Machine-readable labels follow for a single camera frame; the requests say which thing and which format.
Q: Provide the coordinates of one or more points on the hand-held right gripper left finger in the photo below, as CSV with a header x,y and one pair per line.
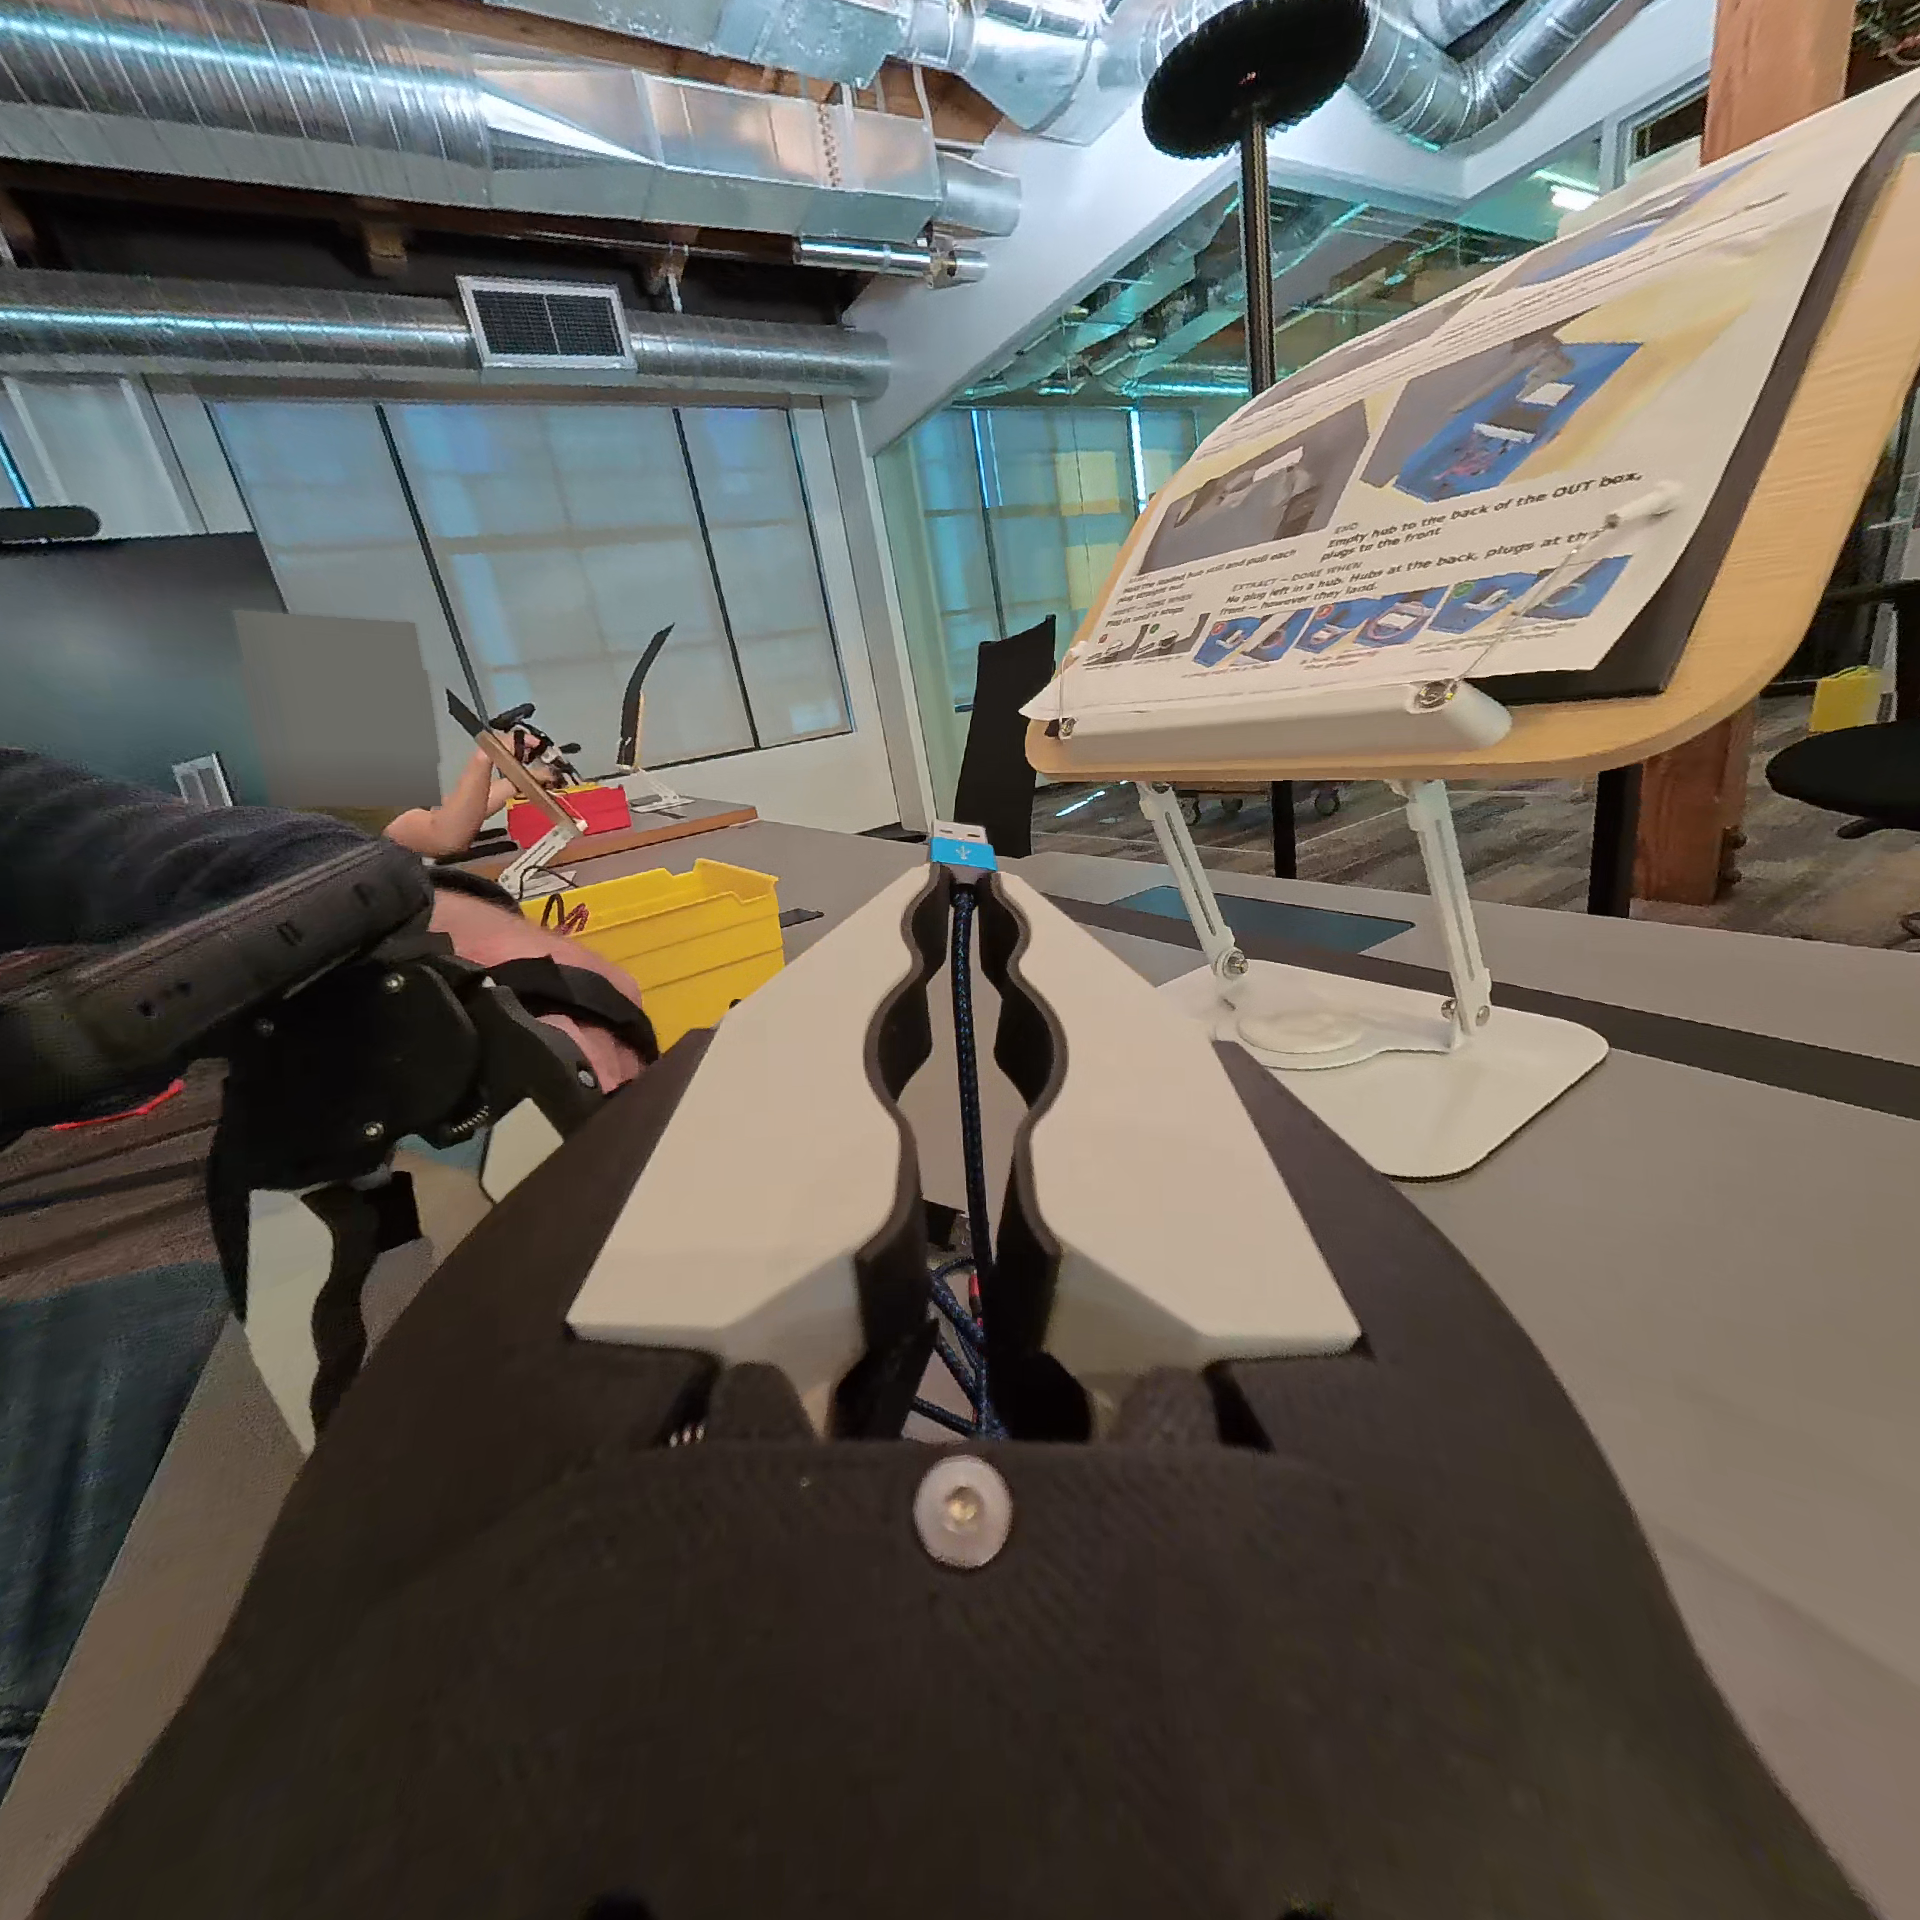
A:
x,y
750,1182

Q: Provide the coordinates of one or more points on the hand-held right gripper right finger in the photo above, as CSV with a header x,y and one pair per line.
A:
x,y
1183,1200

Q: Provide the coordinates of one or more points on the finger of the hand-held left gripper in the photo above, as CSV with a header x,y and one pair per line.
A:
x,y
518,1147
278,1302

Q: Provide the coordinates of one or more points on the yellow bin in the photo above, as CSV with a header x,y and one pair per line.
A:
x,y
675,961

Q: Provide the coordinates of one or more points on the person's left forearm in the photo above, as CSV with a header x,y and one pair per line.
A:
x,y
150,840

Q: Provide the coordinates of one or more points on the person's left hand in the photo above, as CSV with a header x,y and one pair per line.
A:
x,y
495,922

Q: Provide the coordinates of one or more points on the person's leg in jeans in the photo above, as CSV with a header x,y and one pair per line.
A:
x,y
89,1422

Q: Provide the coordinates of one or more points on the red bin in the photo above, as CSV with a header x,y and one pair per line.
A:
x,y
600,817

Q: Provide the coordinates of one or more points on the black display screen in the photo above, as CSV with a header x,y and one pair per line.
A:
x,y
120,644

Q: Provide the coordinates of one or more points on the black office chair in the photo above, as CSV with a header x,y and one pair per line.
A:
x,y
1003,750
1843,764

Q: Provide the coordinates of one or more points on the white vent grille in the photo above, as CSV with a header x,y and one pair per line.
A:
x,y
546,322

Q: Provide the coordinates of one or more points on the black pole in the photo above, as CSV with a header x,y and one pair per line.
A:
x,y
1266,448

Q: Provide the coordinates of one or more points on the printed instruction sheet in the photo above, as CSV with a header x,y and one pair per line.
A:
x,y
1500,510

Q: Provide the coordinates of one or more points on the yellow container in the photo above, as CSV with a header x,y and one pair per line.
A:
x,y
1843,702

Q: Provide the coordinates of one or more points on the wooden board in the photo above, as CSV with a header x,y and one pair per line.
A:
x,y
1843,448

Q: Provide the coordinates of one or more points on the silver air duct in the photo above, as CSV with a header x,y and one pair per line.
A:
x,y
225,337
1500,60
302,90

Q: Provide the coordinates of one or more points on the wooden post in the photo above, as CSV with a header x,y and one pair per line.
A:
x,y
1778,74

